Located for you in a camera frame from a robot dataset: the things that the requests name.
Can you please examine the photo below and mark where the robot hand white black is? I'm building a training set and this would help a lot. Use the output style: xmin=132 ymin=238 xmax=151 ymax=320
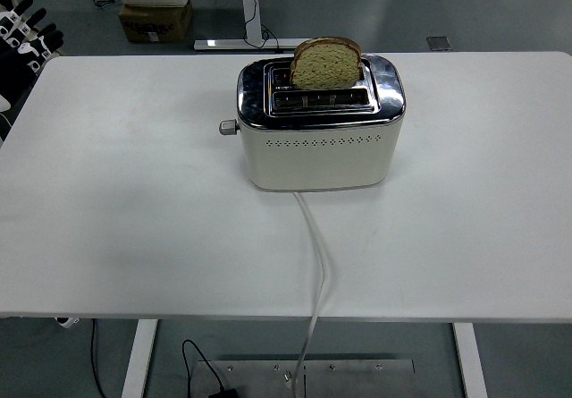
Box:
xmin=0 ymin=0 xmax=65 ymax=114

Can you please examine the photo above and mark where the cream and chrome toaster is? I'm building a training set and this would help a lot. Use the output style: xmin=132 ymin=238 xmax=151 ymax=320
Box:
xmin=235 ymin=53 xmax=407 ymax=192

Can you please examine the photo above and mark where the brown cardboard box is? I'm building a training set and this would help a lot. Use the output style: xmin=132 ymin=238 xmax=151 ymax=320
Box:
xmin=118 ymin=0 xmax=194 ymax=44

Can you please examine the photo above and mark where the brown bread slice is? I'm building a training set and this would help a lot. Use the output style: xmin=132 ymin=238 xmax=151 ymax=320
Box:
xmin=289 ymin=36 xmax=363 ymax=90

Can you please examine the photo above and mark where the white table leg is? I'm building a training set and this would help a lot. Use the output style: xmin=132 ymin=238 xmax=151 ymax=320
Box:
xmin=451 ymin=321 xmax=489 ymax=398
xmin=120 ymin=318 xmax=158 ymax=398

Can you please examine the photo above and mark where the grey metal plate with screws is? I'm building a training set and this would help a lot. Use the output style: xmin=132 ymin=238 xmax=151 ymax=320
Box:
xmin=196 ymin=359 xmax=416 ymax=398

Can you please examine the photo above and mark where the white background table frame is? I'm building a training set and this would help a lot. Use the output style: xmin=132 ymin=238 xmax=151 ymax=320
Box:
xmin=193 ymin=0 xmax=309 ymax=54

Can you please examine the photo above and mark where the black cable on table frame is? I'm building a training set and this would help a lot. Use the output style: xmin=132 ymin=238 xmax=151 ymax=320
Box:
xmin=243 ymin=0 xmax=281 ymax=53

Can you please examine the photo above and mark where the thin black cable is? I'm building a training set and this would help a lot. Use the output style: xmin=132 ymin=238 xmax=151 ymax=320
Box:
xmin=89 ymin=318 xmax=107 ymax=398

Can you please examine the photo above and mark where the white toaster power cord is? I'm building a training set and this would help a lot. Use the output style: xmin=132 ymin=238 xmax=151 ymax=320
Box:
xmin=283 ymin=191 xmax=331 ymax=388

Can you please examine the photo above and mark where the black cable with adapter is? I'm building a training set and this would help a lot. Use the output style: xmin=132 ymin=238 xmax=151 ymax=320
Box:
xmin=181 ymin=338 xmax=240 ymax=398

